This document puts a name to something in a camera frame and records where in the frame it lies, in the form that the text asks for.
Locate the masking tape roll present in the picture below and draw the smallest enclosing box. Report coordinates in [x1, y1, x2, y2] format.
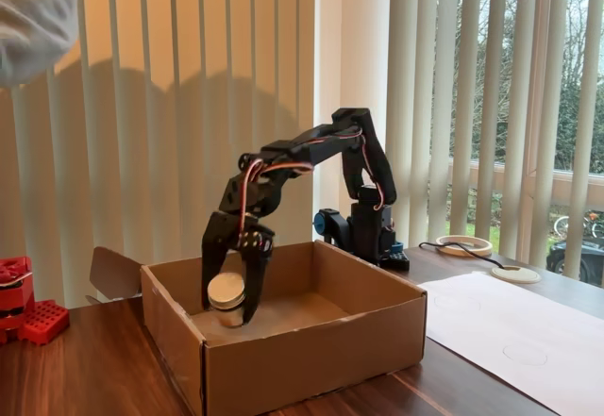
[434, 235, 494, 258]

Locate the open cardboard box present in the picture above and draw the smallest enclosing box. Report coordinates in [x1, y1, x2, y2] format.
[84, 240, 428, 416]

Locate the white paper sheet with circles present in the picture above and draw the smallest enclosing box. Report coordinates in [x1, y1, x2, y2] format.
[417, 270, 604, 416]

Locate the round desk cable grommet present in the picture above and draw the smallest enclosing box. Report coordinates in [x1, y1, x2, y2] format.
[490, 265, 543, 285]

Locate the glass jar with silver lid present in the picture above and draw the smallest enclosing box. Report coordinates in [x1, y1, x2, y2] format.
[207, 273, 247, 328]

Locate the blue and black table clamp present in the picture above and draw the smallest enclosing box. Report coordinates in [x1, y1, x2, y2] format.
[313, 208, 353, 250]

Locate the thin black cable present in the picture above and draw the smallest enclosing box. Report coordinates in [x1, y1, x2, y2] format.
[418, 241, 505, 270]

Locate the dark parked car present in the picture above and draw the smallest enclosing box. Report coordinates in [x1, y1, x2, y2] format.
[546, 239, 604, 288]

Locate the red leader robot arm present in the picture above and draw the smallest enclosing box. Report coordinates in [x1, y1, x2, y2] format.
[0, 256, 72, 346]

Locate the cream vertical window blind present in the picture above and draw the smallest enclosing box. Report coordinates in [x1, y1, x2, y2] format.
[386, 0, 604, 281]
[0, 0, 315, 307]

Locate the parked bicycle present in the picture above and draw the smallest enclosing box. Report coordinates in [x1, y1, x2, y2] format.
[549, 212, 604, 242]

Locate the grey sleeved forearm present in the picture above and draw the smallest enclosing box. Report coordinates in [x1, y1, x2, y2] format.
[0, 0, 79, 88]

